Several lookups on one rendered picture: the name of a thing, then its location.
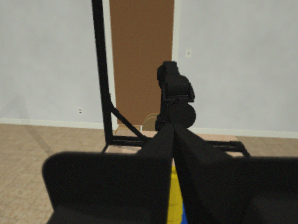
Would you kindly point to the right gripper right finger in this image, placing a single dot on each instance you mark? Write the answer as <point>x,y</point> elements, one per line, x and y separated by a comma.
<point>214,191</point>

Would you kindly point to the yellow cup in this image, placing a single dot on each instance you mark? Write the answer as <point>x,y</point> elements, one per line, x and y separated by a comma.
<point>175,193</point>
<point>176,221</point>
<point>175,211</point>

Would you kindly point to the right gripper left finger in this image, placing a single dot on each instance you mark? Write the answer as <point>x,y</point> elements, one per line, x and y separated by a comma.
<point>140,179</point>

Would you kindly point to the blue mat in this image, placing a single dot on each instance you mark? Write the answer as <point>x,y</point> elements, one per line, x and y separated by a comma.
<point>184,221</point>

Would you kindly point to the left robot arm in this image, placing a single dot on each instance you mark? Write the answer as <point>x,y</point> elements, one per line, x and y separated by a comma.
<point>175,87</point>

